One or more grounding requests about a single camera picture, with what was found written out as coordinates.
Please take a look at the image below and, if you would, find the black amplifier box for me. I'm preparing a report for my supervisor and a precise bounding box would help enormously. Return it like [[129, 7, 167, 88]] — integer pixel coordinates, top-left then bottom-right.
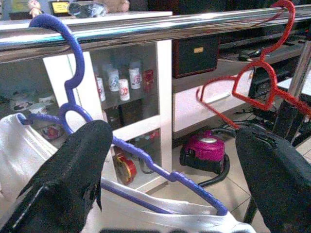
[[172, 36, 221, 79]]

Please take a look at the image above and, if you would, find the white shelf cabinet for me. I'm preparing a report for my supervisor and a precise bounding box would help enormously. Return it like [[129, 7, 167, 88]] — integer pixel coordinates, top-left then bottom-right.
[[0, 11, 258, 194]]

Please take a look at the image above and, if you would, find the chrome clothes rail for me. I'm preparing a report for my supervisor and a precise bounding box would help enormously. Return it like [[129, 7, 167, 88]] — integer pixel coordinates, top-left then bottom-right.
[[0, 6, 311, 63]]

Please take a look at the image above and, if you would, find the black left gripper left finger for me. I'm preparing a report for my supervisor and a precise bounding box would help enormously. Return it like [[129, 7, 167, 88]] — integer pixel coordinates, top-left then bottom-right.
[[0, 119, 114, 233]]

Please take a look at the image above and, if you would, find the white t-shirt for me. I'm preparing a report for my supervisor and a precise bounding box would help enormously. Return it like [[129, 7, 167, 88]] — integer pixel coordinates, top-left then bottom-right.
[[0, 113, 257, 233]]

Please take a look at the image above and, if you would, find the pink vacuum cleaner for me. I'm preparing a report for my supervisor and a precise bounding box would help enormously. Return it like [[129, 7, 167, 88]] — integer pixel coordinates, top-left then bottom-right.
[[179, 130, 231, 188]]

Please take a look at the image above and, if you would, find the red plastic hanger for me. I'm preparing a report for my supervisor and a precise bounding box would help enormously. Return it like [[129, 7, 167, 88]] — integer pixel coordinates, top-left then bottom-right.
[[195, 0, 311, 133]]

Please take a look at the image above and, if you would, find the small doll figure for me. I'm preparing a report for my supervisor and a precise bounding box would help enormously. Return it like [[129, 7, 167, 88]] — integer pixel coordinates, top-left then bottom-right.
[[26, 0, 42, 19]]

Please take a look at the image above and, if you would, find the white printed cup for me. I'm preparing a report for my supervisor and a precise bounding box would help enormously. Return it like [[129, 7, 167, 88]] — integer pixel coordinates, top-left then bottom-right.
[[118, 79, 131, 101], [96, 77, 106, 102], [128, 67, 142, 90], [108, 68, 121, 92]]

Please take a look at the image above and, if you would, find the red cup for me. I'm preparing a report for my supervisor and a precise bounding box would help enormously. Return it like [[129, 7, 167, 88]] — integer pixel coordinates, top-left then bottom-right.
[[142, 69, 155, 93]]

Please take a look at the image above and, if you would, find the blue plastic hanger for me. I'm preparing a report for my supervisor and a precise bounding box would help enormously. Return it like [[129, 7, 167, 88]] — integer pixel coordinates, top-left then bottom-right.
[[23, 13, 229, 216]]

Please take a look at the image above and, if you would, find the red round tin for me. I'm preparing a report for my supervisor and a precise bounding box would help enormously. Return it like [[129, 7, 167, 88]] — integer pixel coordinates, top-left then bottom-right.
[[112, 152, 138, 187]]

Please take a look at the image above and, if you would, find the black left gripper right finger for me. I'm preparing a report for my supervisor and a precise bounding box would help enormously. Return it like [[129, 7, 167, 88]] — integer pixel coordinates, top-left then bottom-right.
[[235, 127, 311, 233]]

